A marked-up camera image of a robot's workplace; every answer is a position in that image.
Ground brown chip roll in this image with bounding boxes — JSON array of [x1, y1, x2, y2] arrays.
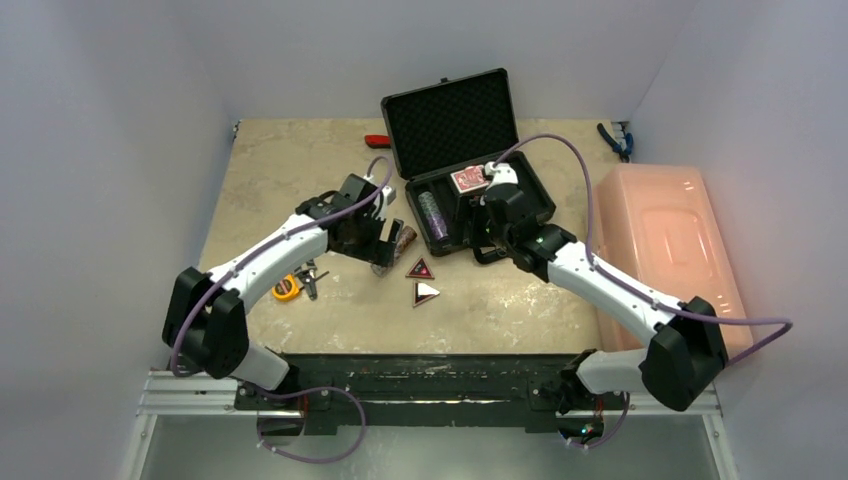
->
[[371, 226, 418, 277]]

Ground purple chip stack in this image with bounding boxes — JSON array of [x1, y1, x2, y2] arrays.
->
[[425, 208, 450, 241]]

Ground black poker set case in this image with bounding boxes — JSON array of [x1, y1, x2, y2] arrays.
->
[[381, 68, 547, 257]]

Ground grey chip stack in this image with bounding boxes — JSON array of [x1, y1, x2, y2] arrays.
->
[[418, 191, 440, 215]]

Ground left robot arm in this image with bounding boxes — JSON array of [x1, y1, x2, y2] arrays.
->
[[162, 174, 403, 409]]

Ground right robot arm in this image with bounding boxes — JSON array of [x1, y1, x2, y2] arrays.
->
[[476, 183, 729, 412]]

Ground red playing card deck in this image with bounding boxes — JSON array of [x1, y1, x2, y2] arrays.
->
[[449, 165, 490, 195]]

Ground black multitool pliers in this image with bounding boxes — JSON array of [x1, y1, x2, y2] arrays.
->
[[293, 260, 327, 301]]

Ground red triangular dealer button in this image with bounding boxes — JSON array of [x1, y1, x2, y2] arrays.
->
[[405, 257, 435, 280]]

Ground white triangular dealer button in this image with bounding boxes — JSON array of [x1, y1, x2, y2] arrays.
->
[[412, 280, 441, 308]]

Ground yellow tape measure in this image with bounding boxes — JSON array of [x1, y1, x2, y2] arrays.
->
[[271, 274, 300, 303]]

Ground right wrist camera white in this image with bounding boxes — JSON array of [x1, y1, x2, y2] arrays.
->
[[483, 161, 518, 191]]

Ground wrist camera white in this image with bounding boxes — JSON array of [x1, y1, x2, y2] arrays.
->
[[375, 186, 397, 219], [483, 161, 518, 191]]

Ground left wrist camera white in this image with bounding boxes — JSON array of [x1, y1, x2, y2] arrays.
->
[[375, 186, 397, 219]]

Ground red handled tool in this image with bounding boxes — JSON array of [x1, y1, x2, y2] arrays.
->
[[363, 134, 391, 149]]

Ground blue handled pliers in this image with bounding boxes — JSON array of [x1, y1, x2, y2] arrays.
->
[[596, 122, 635, 163]]

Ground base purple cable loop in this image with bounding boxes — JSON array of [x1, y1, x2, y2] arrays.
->
[[256, 386, 368, 465]]

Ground aluminium frame rail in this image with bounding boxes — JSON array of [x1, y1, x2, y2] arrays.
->
[[136, 371, 741, 479]]

